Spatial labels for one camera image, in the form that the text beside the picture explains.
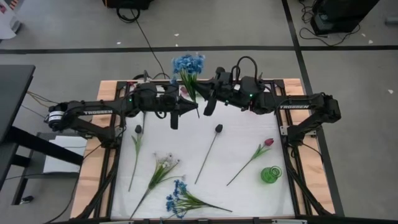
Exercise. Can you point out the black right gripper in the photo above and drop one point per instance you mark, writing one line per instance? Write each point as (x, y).
(210, 107)

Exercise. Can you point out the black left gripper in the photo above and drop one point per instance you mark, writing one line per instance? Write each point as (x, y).
(174, 121)

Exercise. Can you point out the blue flower bunch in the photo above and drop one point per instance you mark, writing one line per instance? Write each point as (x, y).
(181, 187)
(188, 63)

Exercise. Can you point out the black tulip with bare stem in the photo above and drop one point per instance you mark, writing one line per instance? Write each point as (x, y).
(219, 127)

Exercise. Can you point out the red tulip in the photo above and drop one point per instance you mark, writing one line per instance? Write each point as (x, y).
(269, 142)

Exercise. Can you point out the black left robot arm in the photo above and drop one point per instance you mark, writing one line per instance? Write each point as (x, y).
(93, 112)

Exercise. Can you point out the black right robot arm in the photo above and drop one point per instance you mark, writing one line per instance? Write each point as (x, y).
(295, 106)

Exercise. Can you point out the green glass vase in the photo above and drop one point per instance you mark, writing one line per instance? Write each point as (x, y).
(271, 175)

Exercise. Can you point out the small pink flower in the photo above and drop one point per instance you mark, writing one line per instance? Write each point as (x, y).
(184, 90)

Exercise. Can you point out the black tulip with green leaves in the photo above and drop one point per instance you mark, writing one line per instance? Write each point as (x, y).
(138, 128)

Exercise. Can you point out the white flower bunch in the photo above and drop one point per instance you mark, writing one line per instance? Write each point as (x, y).
(164, 166)

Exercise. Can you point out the black floor equipment box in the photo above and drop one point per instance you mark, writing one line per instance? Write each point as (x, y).
(342, 12)
(130, 3)

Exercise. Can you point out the white floor panel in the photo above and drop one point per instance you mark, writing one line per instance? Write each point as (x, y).
(65, 155)

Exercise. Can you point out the black desk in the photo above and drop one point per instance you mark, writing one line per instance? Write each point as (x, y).
(15, 93)

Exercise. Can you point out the white cabinet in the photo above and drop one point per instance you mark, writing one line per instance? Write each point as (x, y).
(7, 25)

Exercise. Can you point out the black table frame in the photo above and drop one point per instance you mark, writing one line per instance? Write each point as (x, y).
(288, 174)

